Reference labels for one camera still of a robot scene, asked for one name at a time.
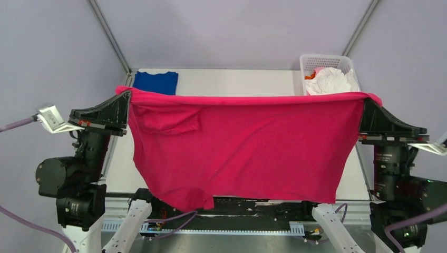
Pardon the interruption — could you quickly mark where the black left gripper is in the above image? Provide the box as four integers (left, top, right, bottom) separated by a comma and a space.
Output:
69, 86, 131, 179

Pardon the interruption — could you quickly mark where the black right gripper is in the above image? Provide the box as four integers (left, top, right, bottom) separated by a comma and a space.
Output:
354, 94, 426, 196

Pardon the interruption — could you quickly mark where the magenta t shirt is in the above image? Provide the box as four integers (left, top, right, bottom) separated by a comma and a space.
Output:
116, 86, 382, 212

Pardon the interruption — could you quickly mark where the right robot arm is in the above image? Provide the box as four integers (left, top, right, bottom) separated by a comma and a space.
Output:
358, 98, 446, 252

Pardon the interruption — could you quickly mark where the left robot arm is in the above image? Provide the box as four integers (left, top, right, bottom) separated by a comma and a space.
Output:
35, 91, 162, 252

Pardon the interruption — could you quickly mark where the folded blue t shirt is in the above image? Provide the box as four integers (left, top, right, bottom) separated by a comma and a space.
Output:
133, 72, 179, 95

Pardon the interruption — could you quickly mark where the crumpled white t shirt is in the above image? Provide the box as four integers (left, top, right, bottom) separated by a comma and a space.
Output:
305, 67, 358, 95

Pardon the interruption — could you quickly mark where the white plastic laundry basket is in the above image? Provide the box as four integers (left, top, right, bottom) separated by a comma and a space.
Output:
299, 54, 360, 95

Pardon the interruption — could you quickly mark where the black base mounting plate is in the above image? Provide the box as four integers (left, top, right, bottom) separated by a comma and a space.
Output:
142, 195, 318, 231

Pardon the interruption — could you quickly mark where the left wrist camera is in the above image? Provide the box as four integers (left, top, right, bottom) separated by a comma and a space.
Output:
36, 103, 84, 134

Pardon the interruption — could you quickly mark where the aluminium frame rail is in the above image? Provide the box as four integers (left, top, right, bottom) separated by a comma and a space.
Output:
86, 0, 132, 76

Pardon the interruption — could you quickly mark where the white slotted cable duct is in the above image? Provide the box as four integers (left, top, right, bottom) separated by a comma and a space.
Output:
101, 220, 305, 235

